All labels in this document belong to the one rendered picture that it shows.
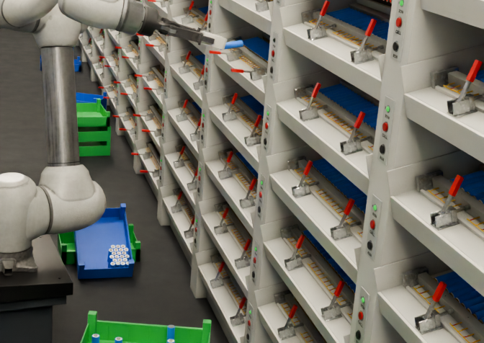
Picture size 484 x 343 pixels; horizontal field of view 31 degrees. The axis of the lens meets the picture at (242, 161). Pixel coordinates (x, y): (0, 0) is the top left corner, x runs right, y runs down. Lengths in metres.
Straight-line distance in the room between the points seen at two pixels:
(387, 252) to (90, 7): 1.01
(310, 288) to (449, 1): 0.90
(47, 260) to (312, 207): 1.07
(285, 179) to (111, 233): 1.33
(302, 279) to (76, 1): 0.88
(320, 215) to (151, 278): 1.40
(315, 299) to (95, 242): 1.51
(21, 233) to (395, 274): 1.37
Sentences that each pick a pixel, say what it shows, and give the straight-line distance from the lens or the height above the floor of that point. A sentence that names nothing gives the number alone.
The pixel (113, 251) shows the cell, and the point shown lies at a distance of 3.34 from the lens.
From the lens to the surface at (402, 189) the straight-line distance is 1.64.
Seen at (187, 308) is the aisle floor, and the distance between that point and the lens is 3.12.
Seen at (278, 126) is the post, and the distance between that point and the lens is 2.28.
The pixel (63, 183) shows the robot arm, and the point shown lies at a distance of 2.79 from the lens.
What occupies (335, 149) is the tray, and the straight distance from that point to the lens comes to 1.88.
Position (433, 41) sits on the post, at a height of 1.18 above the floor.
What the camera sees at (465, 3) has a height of 1.27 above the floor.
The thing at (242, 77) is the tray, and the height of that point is 0.89.
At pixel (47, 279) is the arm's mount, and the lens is 2.74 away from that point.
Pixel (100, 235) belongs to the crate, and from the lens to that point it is 3.45.
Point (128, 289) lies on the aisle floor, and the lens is 3.24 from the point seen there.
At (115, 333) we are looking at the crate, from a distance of 2.23.
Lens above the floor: 1.41
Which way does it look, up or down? 17 degrees down
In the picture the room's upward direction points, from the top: 5 degrees clockwise
